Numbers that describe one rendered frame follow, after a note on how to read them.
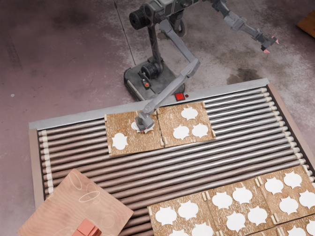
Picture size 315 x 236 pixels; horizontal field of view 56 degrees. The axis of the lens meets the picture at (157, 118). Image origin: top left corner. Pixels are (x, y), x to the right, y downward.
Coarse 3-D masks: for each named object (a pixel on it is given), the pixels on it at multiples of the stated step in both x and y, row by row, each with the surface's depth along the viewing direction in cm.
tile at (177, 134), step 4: (176, 128) 232; (180, 128) 233; (184, 128) 233; (176, 132) 231; (180, 132) 231; (184, 132) 231; (188, 132) 232; (176, 136) 229; (180, 136) 229; (184, 136) 229
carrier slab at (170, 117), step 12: (168, 108) 241; (180, 108) 243; (192, 108) 244; (168, 120) 236; (180, 120) 237; (192, 120) 238; (204, 120) 239; (168, 132) 231; (168, 144) 226; (180, 144) 227
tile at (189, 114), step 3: (183, 108) 242; (189, 108) 243; (183, 111) 240; (186, 111) 241; (189, 111) 241; (192, 111) 241; (195, 111) 242; (183, 114) 239; (186, 114) 239; (189, 114) 240; (192, 114) 240; (195, 114) 240; (183, 117) 238; (186, 117) 238; (189, 117) 238; (192, 117) 239
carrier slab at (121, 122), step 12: (108, 120) 230; (120, 120) 231; (132, 120) 233; (156, 120) 235; (108, 132) 225; (120, 132) 227; (132, 132) 228; (156, 132) 230; (108, 144) 221; (132, 144) 223; (144, 144) 224; (156, 144) 225
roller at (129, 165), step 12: (264, 132) 242; (276, 132) 244; (216, 144) 232; (228, 144) 235; (156, 156) 222; (168, 156) 223; (108, 168) 213; (120, 168) 215; (48, 180) 205; (60, 180) 206
